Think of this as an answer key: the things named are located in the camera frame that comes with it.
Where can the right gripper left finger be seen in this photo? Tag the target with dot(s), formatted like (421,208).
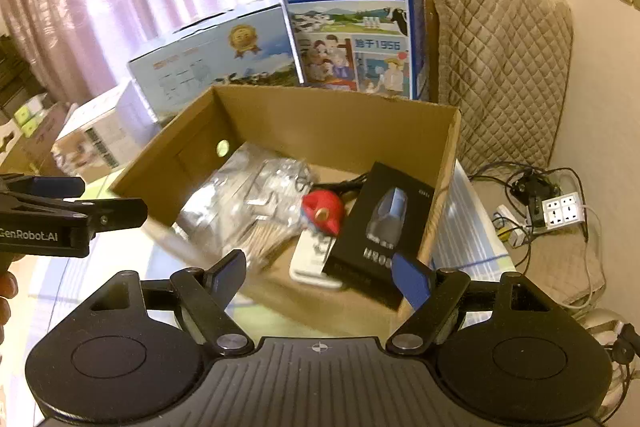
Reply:
(205,295)

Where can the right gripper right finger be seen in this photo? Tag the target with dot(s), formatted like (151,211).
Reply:
(434,296)

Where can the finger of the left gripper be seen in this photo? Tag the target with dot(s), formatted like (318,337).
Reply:
(105,211)
(43,186)

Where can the black shaver box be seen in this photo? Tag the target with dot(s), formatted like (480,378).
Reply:
(389,217)

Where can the silver foil bag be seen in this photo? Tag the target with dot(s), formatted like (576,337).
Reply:
(253,184)

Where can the white power adapter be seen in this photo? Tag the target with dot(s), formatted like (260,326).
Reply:
(309,258)

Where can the red Doraemon figurine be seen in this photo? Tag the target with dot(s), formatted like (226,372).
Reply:
(325,210)

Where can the bag of cotton swabs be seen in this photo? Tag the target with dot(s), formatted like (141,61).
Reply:
(261,239)

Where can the person's left hand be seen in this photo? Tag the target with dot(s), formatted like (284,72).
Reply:
(8,290)

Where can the white product box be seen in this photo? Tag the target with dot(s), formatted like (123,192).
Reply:
(105,134)

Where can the stacked cardboard boxes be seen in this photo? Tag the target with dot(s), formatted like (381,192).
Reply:
(31,119)

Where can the white power strip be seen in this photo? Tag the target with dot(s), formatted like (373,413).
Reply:
(562,211)

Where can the light blue milk carton box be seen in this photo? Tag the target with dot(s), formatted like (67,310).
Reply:
(246,45)

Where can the quilted beige chair cover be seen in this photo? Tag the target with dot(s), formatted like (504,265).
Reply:
(504,64)

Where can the dark blue milk carton box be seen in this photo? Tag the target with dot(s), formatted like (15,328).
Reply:
(369,46)

